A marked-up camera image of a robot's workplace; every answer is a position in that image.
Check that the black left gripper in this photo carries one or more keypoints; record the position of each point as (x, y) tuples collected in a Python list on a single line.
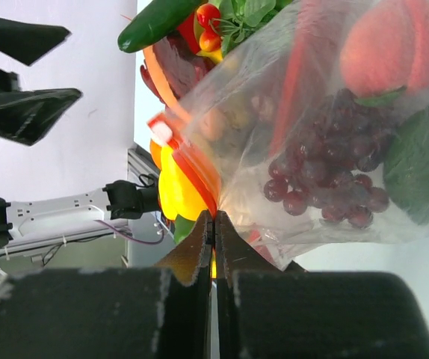
[(26, 117)]

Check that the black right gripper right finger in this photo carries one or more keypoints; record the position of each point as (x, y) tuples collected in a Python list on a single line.
[(265, 312)]

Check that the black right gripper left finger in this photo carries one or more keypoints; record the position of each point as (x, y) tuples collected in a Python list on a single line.
[(161, 311)]

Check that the dark green cucumber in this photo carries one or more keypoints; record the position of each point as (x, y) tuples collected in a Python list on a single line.
[(157, 20)]

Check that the dark red grape bunch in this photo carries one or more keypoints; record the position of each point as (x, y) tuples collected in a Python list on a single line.
[(327, 162)]

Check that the clear zip bag orange zipper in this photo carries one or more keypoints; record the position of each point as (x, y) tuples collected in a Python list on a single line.
[(243, 112)]

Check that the pink peach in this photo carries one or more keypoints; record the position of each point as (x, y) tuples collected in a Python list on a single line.
[(388, 48)]

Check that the orange fruit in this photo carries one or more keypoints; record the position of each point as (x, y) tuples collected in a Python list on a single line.
[(155, 151)]

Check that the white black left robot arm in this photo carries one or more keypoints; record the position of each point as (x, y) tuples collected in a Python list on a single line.
[(118, 200)]

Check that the yellow bell pepper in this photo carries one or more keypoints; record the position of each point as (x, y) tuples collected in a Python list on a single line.
[(177, 195)]

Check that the purple orange sweet potato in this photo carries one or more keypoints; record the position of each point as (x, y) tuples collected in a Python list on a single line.
[(171, 70)]

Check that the red yellow cherry pair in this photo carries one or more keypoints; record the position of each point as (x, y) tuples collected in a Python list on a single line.
[(208, 17)]

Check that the green leafy herb sprig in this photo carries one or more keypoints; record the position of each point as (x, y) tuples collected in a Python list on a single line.
[(239, 20)]

